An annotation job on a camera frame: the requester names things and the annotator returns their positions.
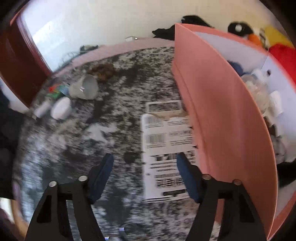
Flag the white battery card pack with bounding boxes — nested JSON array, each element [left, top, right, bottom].
[[141, 100, 197, 203]]

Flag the pastel rainbow clear pouch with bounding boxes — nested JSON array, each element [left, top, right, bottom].
[[241, 74, 270, 113]]

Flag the blue figurine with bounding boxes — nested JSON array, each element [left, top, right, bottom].
[[228, 61, 244, 76]]

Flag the black glove with grey stripe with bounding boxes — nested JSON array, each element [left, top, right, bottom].
[[276, 160, 296, 188]]

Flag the white small cup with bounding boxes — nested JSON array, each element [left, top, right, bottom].
[[269, 91, 283, 117]]

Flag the small white tube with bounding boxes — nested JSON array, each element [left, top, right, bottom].
[[32, 100, 52, 120]]

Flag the white round jar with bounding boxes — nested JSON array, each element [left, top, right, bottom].
[[50, 97, 72, 120]]

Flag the pink storage box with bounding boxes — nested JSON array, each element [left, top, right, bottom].
[[172, 24, 295, 239]]

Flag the colourful small toy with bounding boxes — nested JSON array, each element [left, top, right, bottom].
[[46, 84, 69, 99]]

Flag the grey cup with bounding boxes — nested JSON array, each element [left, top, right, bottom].
[[69, 74, 99, 100]]

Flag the dark red wooden door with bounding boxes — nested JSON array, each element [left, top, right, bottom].
[[1, 12, 52, 107]]

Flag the red backpack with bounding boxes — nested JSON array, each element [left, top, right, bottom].
[[269, 43, 296, 83]]

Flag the yellow pillow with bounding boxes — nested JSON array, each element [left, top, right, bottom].
[[264, 25, 295, 49]]

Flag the panda plush toy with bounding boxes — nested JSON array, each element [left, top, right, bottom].
[[227, 22, 263, 47]]

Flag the black clothing pile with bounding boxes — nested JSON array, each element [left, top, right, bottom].
[[151, 14, 212, 40]]

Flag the brown bead bracelet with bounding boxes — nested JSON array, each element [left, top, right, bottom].
[[89, 63, 118, 83]]

